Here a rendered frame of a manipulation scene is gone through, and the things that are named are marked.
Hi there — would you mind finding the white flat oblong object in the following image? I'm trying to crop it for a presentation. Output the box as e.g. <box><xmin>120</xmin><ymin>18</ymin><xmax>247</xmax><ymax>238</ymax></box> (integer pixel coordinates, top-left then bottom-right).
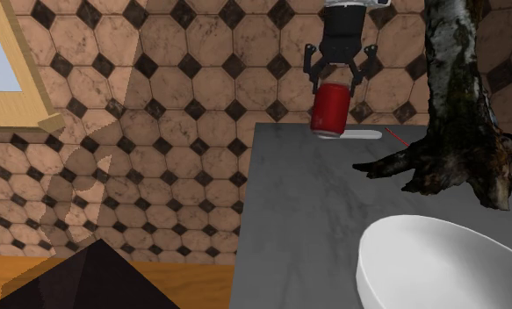
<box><xmin>318</xmin><ymin>129</ymin><xmax>383</xmax><ymax>141</ymax></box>

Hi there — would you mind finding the white bowl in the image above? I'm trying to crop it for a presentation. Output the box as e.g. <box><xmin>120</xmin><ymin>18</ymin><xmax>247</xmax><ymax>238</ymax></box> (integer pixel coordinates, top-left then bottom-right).
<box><xmin>355</xmin><ymin>214</ymin><xmax>512</xmax><ymax>309</ymax></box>

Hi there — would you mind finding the dark tree trunk figure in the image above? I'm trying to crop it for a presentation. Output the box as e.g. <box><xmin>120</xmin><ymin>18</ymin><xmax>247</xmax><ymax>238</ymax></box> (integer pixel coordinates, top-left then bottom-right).
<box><xmin>351</xmin><ymin>0</ymin><xmax>512</xmax><ymax>212</ymax></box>

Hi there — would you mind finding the red can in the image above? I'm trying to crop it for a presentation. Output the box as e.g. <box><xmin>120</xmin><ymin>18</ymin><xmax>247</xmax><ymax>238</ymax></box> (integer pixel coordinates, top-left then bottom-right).
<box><xmin>309</xmin><ymin>83</ymin><xmax>352</xmax><ymax>139</ymax></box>

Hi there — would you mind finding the thin red stick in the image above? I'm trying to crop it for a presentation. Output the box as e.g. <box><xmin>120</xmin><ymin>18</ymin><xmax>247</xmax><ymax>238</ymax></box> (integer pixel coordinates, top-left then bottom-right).
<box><xmin>385</xmin><ymin>126</ymin><xmax>411</xmax><ymax>147</ymax></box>

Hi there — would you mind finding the dark brown angular block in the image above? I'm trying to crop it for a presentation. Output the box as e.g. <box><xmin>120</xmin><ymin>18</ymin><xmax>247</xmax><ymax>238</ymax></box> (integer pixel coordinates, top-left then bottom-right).
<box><xmin>0</xmin><ymin>238</ymin><xmax>183</xmax><ymax>309</ymax></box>

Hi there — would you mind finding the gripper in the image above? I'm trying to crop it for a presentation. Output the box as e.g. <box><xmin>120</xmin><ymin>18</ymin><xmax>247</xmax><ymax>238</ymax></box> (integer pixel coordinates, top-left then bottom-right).
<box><xmin>302</xmin><ymin>4</ymin><xmax>379</xmax><ymax>99</ymax></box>

